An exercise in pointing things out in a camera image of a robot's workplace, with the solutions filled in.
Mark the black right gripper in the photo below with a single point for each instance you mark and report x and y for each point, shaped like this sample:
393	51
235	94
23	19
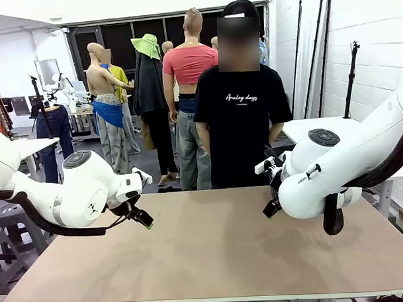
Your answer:
277	184

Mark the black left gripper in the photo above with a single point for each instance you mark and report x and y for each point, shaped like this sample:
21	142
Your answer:
124	209

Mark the person's left forearm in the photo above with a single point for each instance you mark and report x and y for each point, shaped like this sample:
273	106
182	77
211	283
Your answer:
276	132

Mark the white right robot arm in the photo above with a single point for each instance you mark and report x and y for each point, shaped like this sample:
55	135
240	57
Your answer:
354	159

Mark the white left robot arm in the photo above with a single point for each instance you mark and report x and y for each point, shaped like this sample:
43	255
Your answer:
87	185

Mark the person's right forearm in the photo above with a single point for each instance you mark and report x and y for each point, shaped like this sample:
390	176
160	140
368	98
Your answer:
202	137

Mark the grey baggy pants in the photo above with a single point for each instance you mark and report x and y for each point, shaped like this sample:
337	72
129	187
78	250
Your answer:
113	147

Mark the black trousers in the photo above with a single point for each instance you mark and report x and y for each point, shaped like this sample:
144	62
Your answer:
163	142

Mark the pale grey wide jeans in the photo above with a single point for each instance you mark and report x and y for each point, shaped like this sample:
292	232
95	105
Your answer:
191	151

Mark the person in black t-shirt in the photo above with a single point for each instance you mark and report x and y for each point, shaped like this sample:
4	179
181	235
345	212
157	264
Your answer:
240	123

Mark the light grey trousers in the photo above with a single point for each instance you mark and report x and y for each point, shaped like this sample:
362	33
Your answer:
130	127

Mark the blue cloth wrap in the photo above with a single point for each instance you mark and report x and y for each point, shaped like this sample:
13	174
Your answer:
109	114

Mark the dark blue denim shorts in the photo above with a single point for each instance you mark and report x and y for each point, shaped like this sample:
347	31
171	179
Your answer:
186	105

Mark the cluttered work table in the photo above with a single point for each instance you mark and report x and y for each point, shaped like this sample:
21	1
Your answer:
82	110

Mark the dark blue jeans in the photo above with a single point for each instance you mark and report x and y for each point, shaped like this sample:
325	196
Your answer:
55	129

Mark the black coat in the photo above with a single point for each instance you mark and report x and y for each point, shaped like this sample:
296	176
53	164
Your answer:
149	83

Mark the white backdrop cloth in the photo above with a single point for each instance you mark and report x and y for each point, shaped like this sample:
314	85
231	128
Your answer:
306	71

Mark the yellow short sleeve shirt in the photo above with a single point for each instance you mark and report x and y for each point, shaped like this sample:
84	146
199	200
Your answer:
119	77

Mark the small white background robot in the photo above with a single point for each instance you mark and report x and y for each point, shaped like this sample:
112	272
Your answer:
65	86

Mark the black light stand pole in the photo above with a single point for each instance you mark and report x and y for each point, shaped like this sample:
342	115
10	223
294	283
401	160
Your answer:
297	55
325	54
314	54

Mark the pink crop top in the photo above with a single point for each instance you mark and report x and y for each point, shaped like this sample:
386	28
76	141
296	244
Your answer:
188	63

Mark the dark grey panel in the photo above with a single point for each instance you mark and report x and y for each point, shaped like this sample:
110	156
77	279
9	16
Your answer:
20	106

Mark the green bucket hat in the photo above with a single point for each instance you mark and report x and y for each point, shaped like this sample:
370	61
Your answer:
148	47

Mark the bald mannequin head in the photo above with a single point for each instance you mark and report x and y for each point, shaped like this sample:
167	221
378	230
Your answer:
214	42
167	47

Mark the grey computer monitor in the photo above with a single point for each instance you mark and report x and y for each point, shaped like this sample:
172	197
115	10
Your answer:
47	72

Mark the tall bald tan mannequin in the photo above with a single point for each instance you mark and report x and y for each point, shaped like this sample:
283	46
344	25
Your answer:
193	25

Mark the black baseball cap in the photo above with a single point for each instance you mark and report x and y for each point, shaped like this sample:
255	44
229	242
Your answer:
241	7

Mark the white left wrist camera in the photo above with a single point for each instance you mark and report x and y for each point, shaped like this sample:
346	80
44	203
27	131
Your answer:
142	175

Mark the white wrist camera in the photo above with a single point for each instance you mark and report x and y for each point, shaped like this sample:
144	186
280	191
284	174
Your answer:
142	175
265	165

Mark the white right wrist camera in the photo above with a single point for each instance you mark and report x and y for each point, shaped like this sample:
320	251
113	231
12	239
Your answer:
265	165

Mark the black camera tripod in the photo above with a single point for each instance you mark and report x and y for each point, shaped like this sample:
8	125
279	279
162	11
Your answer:
41	107
351	79

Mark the dark framed window wall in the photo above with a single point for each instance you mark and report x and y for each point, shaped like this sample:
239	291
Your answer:
118	38

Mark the small head-mounted camera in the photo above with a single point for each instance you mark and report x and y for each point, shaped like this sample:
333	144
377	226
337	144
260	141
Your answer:
236	15

